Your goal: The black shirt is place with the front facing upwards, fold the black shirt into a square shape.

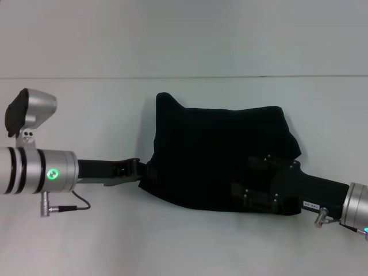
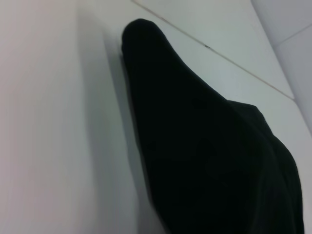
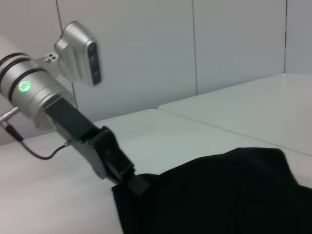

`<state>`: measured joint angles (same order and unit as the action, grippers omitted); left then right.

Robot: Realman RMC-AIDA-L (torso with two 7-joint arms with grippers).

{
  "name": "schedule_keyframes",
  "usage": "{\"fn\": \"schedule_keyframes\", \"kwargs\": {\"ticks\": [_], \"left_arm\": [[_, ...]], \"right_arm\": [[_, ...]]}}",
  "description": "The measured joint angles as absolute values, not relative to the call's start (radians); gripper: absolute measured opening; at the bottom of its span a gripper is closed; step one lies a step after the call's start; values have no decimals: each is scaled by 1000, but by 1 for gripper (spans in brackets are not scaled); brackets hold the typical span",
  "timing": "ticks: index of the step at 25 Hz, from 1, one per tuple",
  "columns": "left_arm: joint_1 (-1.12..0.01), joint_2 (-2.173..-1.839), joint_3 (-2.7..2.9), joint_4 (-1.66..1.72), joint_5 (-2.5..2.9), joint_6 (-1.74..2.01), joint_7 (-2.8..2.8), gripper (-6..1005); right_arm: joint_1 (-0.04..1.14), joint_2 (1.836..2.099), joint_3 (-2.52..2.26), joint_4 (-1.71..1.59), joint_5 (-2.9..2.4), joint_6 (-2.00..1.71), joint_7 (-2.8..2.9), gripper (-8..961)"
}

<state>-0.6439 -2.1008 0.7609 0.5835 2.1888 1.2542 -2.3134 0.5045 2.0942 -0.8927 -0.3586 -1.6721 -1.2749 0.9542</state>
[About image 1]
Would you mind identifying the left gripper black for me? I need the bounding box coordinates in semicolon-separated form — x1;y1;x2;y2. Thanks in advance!
76;157;151;187

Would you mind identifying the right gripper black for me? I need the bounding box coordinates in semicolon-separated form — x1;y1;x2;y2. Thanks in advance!
231;154;350;216

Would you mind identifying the black shirt with FREE print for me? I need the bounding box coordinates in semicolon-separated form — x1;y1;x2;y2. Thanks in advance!
137;91;302;216

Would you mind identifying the silver plug on left arm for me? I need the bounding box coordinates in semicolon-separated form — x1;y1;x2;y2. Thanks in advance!
40;192;60;218

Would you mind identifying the silver plug on right gripper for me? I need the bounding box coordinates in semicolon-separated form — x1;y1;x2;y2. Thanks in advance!
313;207;330;228

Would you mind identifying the red and black cable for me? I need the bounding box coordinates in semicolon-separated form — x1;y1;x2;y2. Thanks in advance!
57;190;91;211

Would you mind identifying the grey cable on right arm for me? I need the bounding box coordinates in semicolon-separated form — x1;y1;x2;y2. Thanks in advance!
327;217;367;233

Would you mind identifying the left wrist camera silver housing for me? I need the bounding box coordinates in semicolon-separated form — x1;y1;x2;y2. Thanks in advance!
4;88;58;150

